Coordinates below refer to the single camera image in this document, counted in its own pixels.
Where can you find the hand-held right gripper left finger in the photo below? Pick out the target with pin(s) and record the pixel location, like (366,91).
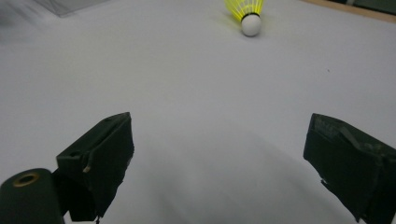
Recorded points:
(102,158)

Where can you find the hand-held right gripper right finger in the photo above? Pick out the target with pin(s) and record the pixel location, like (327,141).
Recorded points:
(348,161)

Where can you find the yellow shuttlecock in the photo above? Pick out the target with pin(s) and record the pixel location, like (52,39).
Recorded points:
(250,23)

